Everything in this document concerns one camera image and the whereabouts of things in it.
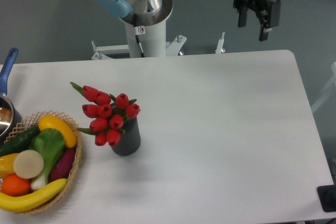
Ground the orange fruit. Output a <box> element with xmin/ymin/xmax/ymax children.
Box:
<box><xmin>1</xmin><ymin>174</ymin><xmax>30</xmax><ymax>197</ymax></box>

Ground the white metal base frame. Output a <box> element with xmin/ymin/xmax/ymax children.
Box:
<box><xmin>91</xmin><ymin>32</ymin><xmax>226</xmax><ymax>60</ymax></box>

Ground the dark green cucumber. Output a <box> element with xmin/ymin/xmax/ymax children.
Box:
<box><xmin>1</xmin><ymin>125</ymin><xmax>40</xmax><ymax>156</ymax></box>

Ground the woven wicker basket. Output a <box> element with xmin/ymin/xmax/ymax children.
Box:
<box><xmin>5</xmin><ymin>111</ymin><xmax>82</xmax><ymax>214</ymax></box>

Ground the yellow banana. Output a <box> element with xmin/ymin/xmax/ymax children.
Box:
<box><xmin>1</xmin><ymin>178</ymin><xmax>67</xmax><ymax>213</ymax></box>

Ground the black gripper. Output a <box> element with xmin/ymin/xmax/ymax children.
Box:
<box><xmin>233</xmin><ymin>0</ymin><xmax>281</xmax><ymax>41</ymax></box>

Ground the dark grey ribbed vase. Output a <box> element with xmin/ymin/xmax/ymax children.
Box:
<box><xmin>107</xmin><ymin>103</ymin><xmax>141</xmax><ymax>156</ymax></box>

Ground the black device at edge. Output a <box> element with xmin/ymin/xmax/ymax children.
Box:
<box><xmin>317</xmin><ymin>185</ymin><xmax>335</xmax><ymax>212</ymax></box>

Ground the yellow bell pepper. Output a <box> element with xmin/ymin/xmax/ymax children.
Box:
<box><xmin>0</xmin><ymin>153</ymin><xmax>18</xmax><ymax>178</ymax></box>

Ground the blue handled saucepan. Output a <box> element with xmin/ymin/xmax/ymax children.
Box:
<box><xmin>1</xmin><ymin>48</ymin><xmax>22</xmax><ymax>145</ymax></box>

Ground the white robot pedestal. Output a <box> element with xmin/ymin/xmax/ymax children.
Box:
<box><xmin>122</xmin><ymin>20</ymin><xmax>166</xmax><ymax>58</ymax></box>

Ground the beige round slice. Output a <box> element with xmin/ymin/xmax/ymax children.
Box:
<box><xmin>13</xmin><ymin>150</ymin><xmax>44</xmax><ymax>179</ymax></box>

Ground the red tulip bouquet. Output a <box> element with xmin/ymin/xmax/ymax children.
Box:
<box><xmin>70</xmin><ymin>82</ymin><xmax>141</xmax><ymax>147</ymax></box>

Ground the purple sweet potato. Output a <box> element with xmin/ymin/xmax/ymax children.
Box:
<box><xmin>49</xmin><ymin>148</ymin><xmax>76</xmax><ymax>182</ymax></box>

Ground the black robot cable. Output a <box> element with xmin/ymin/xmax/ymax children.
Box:
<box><xmin>132</xmin><ymin>13</ymin><xmax>145</xmax><ymax>58</ymax></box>

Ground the green bok choy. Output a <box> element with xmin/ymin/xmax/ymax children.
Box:
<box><xmin>29</xmin><ymin>129</ymin><xmax>65</xmax><ymax>191</ymax></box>

